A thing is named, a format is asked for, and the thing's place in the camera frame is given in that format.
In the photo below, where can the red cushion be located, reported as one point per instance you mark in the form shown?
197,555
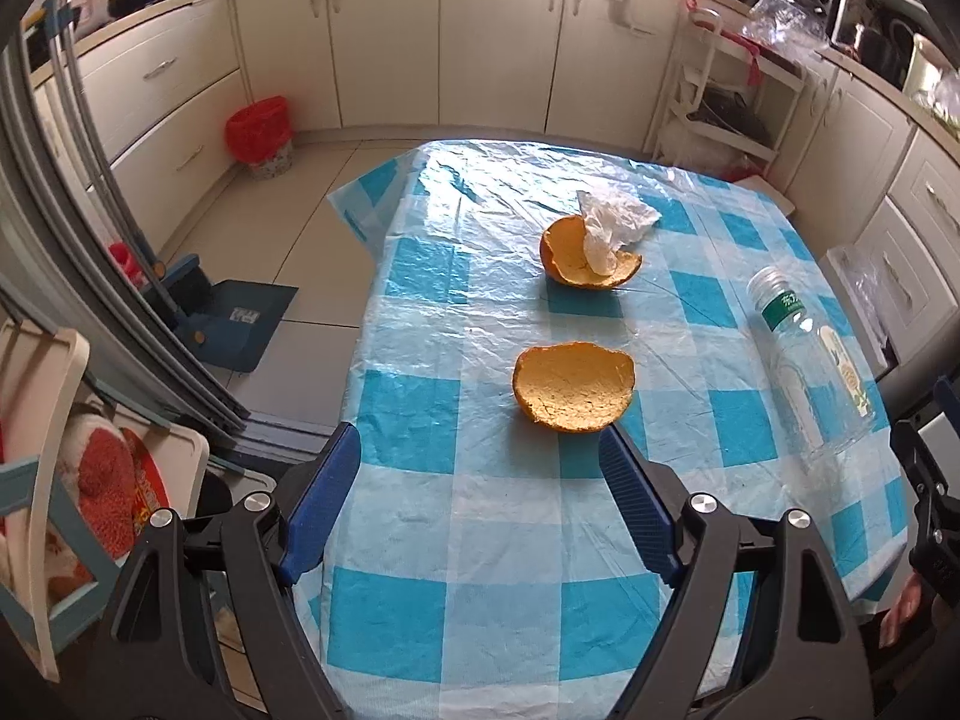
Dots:
109,487

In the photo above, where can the blue and cream rack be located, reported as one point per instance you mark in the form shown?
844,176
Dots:
67,390

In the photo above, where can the white cabinet with doors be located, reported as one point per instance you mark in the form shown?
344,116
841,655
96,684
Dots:
487,37

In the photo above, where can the red lined waste bin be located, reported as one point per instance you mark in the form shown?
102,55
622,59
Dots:
259,135

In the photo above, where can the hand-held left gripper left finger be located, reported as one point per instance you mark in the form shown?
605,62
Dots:
319,510

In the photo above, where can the clear crumpled plastic bag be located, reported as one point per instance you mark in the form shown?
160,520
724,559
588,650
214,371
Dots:
787,15

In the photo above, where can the blue white checked tablecloth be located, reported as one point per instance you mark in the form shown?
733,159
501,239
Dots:
450,315

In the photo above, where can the person's right hand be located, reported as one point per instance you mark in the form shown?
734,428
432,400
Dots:
904,611

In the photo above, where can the white cabinet with wide drawers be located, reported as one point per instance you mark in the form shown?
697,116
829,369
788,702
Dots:
165,90

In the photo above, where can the plastic bags in drawer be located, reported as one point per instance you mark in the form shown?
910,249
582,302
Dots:
859,292

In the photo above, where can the blue dustpan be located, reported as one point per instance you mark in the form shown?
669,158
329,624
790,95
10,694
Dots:
240,322

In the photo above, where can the bowl-shaped orange peel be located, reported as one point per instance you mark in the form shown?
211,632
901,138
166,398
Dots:
570,255

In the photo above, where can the red plastic bottle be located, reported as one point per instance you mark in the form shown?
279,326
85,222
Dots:
127,266

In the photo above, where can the white cabinet with small drawers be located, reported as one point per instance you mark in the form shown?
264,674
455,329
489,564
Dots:
885,157

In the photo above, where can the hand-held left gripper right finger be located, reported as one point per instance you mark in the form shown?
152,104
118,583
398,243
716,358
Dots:
641,510

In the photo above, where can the grey metal frame bundle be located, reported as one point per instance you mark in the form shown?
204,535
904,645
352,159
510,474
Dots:
112,292

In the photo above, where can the clear plastic bottle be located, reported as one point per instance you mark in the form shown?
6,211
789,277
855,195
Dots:
810,367

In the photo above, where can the white tissue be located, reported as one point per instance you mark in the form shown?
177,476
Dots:
615,221

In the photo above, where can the dark wok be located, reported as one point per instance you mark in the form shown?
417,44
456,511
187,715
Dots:
727,116

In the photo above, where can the large half orange peel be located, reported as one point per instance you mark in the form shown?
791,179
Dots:
574,390

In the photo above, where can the white shelf rack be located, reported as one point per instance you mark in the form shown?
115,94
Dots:
705,60

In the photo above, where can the small white stool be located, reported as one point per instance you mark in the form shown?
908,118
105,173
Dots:
761,191

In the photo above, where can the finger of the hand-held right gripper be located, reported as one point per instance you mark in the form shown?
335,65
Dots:
949,397
915,457

